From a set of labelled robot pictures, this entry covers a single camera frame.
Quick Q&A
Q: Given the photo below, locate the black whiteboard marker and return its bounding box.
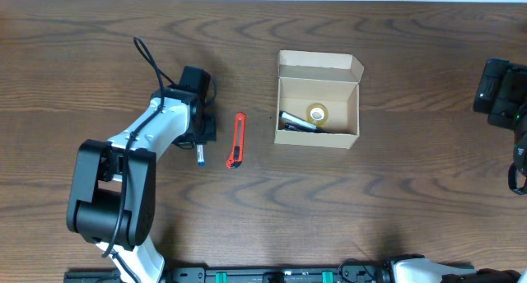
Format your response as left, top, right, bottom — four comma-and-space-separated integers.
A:
279, 111, 328, 133

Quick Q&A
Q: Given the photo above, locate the red black stapler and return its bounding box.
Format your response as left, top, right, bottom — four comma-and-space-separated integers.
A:
284, 123, 314, 132

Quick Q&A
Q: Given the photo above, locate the red utility knife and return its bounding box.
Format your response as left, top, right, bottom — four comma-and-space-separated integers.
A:
226, 112, 246, 169

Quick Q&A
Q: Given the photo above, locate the blue whiteboard marker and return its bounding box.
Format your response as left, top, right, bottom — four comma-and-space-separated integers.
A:
196, 145, 205, 166

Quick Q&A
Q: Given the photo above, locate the yellow tape roll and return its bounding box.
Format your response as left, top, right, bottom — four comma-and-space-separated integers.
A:
306, 104, 329, 127

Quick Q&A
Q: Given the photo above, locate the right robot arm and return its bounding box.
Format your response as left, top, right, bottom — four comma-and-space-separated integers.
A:
375, 58, 526, 283

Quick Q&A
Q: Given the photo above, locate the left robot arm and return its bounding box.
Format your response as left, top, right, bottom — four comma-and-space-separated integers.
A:
63, 66, 216, 282

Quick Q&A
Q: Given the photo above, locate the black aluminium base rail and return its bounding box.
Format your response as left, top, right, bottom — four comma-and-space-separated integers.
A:
63, 262, 478, 283

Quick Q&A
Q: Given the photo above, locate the cardboard box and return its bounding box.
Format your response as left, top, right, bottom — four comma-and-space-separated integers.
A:
274, 50, 364, 149

